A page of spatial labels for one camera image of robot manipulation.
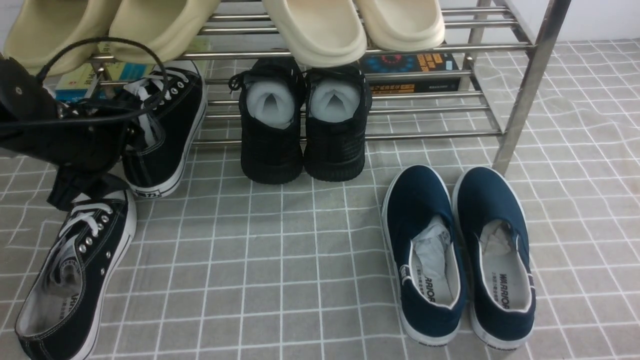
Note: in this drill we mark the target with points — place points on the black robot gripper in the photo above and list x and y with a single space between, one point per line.
90 134

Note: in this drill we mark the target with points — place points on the black canvas sneaker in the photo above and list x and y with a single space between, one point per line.
61 315
168 130

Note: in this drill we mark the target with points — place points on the navy slip-on shoe left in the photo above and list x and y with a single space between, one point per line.
419 229

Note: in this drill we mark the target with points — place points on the navy slip-on shoe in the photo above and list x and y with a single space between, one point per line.
491 222
419 229

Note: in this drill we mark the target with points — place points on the navy slip-on shoe right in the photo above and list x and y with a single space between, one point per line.
491 222

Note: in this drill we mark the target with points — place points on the silver metal shoe rack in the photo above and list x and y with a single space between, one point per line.
486 14

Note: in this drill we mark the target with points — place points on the green and blue book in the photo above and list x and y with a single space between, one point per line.
75 85

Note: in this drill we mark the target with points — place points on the tan foam slipper far left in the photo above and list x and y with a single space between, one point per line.
44 27

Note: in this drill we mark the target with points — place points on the tan foam slipper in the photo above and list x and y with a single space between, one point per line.
44 27
167 27

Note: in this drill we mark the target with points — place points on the black knit sneaker left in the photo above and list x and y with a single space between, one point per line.
272 93

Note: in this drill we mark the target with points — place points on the black knit sneaker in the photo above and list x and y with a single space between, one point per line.
272 93
338 103

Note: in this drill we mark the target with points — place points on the black knit sneaker right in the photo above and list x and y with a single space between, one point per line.
338 103

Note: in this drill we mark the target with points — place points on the cream foam slipper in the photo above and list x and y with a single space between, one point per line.
319 33
403 25

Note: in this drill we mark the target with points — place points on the black book colourful cover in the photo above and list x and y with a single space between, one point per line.
415 67

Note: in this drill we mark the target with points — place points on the cream foam slipper right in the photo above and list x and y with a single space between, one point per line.
403 25

